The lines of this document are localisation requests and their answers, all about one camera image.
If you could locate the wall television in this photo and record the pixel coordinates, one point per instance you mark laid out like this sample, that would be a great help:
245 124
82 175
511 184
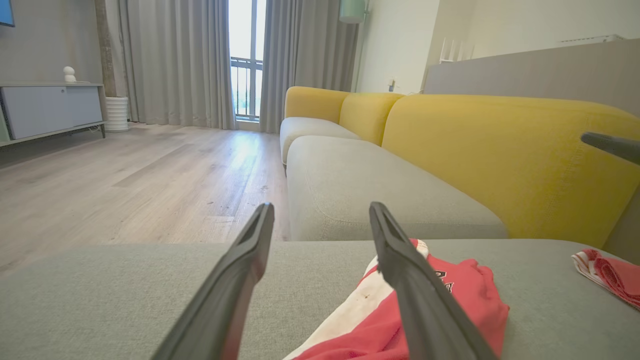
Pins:
6 11

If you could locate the white router with antennas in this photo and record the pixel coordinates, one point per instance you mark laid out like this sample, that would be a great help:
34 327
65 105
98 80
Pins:
452 52

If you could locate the large grey sofa seat cushion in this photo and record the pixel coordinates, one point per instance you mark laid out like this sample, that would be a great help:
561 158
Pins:
125 300

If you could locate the small grey sofa seat cushion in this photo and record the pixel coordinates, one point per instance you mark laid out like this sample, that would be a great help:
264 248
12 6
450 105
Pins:
310 132

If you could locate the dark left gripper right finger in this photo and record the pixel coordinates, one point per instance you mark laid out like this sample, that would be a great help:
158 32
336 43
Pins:
425 310

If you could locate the grey curtain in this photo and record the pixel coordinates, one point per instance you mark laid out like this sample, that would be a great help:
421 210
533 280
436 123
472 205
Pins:
305 60
175 60

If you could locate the small white figurine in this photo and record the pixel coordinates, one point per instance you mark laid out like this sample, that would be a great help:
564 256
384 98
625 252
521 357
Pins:
69 74

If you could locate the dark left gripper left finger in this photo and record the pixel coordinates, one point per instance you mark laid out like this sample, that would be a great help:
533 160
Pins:
225 300

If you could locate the medium grey sofa seat cushion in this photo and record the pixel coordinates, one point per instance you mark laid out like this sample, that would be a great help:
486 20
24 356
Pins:
375 190

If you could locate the grey low partition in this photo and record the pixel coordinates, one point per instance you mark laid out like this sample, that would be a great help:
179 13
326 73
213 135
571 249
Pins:
550 75

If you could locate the balcony window with railing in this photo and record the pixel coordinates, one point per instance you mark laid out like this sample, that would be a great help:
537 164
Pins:
246 50

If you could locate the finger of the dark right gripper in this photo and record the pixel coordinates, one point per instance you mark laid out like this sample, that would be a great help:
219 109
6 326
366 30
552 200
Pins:
615 145

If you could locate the small yellow sofa backrest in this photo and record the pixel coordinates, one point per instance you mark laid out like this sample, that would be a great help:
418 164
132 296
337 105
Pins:
312 102

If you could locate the white door low cabinet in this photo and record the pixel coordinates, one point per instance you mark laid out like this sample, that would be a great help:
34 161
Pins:
50 110

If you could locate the flat white device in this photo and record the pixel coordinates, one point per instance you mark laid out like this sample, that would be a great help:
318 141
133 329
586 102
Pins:
590 39

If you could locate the red white number jersey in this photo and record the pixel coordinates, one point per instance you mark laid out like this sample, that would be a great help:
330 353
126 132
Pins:
615 275

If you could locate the medium yellow sofa backrest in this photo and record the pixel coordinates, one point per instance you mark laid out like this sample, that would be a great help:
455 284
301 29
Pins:
367 117

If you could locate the pale green lamp shade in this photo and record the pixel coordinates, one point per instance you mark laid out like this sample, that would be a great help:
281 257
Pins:
352 11

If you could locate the white ribbed cylinder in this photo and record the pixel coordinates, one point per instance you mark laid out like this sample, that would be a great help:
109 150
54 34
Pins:
116 114

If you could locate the red shorts white stripe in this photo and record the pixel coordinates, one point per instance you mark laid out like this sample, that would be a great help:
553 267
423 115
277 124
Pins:
460 300

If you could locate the large yellow sofa backrest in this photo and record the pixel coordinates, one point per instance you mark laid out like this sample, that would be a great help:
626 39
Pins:
500 165

